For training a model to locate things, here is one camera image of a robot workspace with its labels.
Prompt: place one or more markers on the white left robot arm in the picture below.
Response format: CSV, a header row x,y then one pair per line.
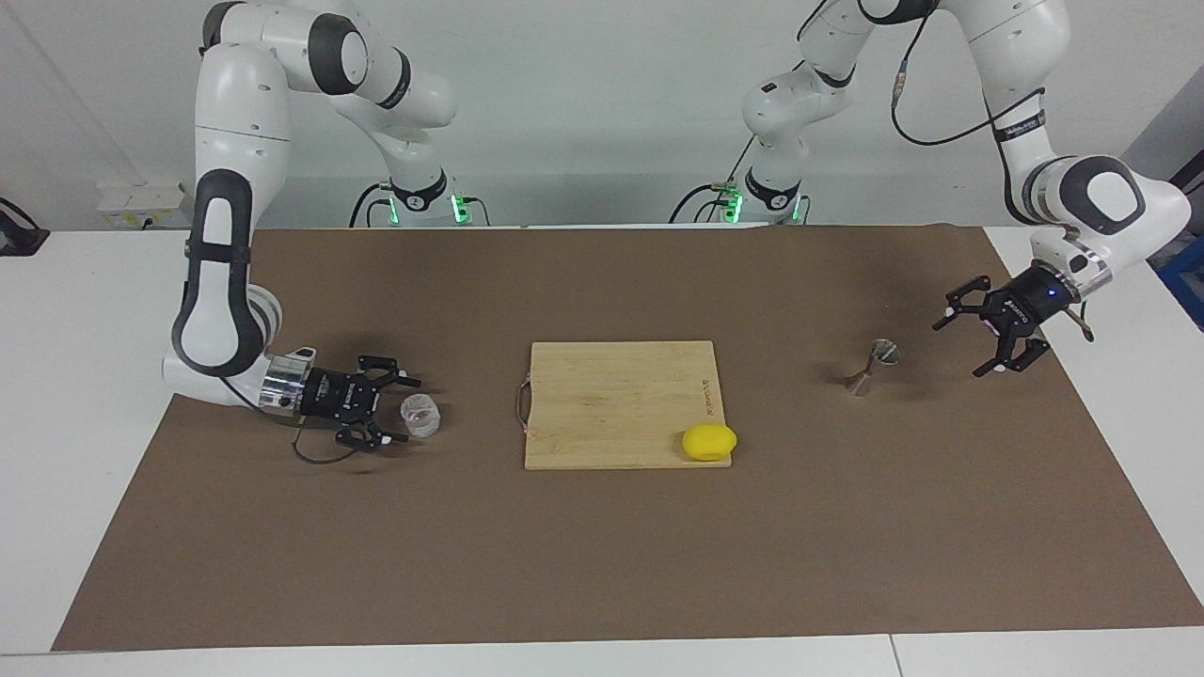
x,y
1110,197

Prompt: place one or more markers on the black clamp mount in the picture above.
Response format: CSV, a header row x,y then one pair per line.
x,y
19,240

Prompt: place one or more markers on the wooden cutting board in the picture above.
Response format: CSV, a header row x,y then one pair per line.
x,y
611,404

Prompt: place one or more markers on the yellow lemon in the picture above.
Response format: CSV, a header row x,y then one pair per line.
x,y
709,442

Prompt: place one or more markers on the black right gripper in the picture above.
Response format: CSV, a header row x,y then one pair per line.
x,y
339,395

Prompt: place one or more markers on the metal double jigger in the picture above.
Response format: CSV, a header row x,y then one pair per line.
x,y
870,369

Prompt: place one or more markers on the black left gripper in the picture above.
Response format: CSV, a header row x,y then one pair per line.
x,y
1030,301

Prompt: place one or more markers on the white wall socket box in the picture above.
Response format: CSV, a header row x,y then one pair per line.
x,y
141,202

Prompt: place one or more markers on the brown table mat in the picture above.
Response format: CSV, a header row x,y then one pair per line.
x,y
376,545

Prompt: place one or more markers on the small clear glass cup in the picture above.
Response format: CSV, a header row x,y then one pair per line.
x,y
423,417

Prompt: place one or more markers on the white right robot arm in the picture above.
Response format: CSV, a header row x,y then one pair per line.
x,y
226,122

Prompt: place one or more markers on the blue box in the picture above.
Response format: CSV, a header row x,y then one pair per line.
x,y
1187,291

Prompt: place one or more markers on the black stand pole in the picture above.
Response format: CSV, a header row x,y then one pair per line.
x,y
1193,167

